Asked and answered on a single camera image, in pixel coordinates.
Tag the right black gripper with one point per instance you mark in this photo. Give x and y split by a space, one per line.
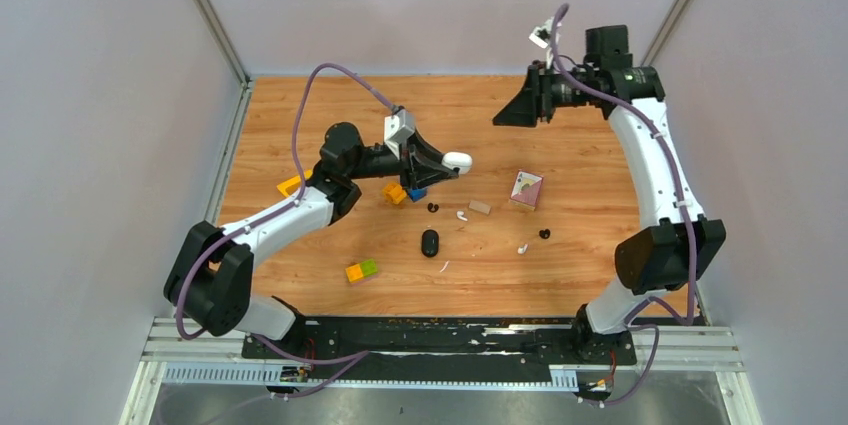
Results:
524 110

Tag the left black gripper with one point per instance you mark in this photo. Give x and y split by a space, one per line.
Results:
418 165

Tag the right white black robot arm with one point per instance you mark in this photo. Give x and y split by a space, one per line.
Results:
676 241

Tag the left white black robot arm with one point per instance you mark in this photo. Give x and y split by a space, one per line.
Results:
211 279

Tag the black oval case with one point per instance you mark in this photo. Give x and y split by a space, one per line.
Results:
430 243

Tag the blue toy brick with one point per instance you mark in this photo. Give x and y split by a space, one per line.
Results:
417 194

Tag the yellow toy brick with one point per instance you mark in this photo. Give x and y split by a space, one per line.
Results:
394 193

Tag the small wooden block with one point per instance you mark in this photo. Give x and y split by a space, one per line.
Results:
480 207

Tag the pink card box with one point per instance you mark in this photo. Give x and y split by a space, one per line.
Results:
526 189

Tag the orange green toy brick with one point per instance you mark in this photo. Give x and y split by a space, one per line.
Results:
361 271

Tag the orange triangular plastic piece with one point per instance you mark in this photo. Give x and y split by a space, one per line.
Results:
294 185

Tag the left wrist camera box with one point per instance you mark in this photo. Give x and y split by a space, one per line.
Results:
398 128

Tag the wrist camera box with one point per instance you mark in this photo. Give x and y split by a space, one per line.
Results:
540 36
398 128

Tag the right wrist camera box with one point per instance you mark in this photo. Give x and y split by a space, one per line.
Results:
540 36

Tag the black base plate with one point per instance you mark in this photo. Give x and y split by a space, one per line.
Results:
453 349

